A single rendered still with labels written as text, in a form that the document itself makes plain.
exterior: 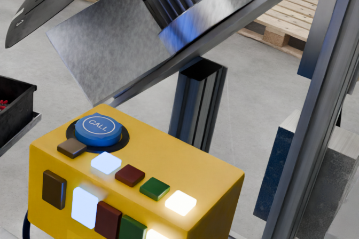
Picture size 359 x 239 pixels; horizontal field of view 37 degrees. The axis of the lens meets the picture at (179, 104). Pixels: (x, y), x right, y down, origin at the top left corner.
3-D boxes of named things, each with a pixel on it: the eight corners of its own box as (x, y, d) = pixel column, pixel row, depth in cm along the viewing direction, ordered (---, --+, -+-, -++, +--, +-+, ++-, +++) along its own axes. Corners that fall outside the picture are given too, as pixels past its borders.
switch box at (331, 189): (320, 250, 106) (356, 159, 95) (251, 214, 111) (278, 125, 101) (334, 225, 113) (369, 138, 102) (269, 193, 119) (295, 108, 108)
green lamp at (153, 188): (170, 191, 43) (171, 185, 42) (157, 202, 41) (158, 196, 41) (151, 181, 43) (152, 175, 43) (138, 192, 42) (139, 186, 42)
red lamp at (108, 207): (119, 240, 43) (123, 212, 42) (114, 244, 43) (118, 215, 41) (98, 227, 44) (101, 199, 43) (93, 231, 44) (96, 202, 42)
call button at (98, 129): (129, 140, 49) (131, 124, 48) (100, 159, 46) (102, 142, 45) (94, 122, 50) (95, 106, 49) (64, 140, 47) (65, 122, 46)
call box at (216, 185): (224, 256, 52) (248, 168, 47) (167, 327, 44) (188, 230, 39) (94, 183, 58) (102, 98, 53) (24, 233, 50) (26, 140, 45)
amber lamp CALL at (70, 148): (87, 151, 45) (87, 145, 45) (72, 160, 44) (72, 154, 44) (70, 142, 46) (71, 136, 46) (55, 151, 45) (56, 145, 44)
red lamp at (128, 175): (145, 178, 43) (146, 172, 43) (132, 189, 42) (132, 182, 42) (127, 168, 44) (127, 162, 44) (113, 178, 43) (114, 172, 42)
